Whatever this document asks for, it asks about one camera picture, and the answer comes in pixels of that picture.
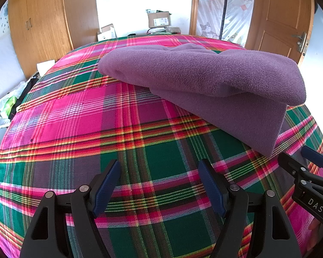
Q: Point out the wooden wardrobe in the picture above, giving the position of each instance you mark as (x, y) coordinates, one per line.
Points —
(43, 24)

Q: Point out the purple fleece pants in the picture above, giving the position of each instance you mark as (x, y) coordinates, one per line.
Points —
(204, 80)

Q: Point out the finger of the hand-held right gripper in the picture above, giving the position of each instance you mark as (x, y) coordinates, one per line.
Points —
(315, 156)
(293, 166)

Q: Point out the black cloth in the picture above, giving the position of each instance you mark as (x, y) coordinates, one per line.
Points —
(27, 91)

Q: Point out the wooden door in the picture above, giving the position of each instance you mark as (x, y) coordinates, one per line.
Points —
(280, 16)

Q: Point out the clear plastic door curtain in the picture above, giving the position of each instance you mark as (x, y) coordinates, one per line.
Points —
(231, 8)

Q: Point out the white cardboard box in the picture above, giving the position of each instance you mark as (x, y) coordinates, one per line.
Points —
(107, 32)

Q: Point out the white plastic bag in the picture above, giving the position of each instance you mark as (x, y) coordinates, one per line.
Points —
(8, 102)

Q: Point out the plaid bed sheet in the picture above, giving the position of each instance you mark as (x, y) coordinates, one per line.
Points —
(70, 129)

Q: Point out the white flat box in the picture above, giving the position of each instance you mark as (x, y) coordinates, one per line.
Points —
(45, 67)

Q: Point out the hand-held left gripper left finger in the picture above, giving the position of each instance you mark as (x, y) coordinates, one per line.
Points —
(107, 185)

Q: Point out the brown cardboard box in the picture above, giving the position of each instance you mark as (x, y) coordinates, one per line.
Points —
(158, 19)

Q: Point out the wooden door frame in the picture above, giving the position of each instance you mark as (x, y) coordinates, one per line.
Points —
(194, 5)

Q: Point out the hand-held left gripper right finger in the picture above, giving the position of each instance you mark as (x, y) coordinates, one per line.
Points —
(211, 185)

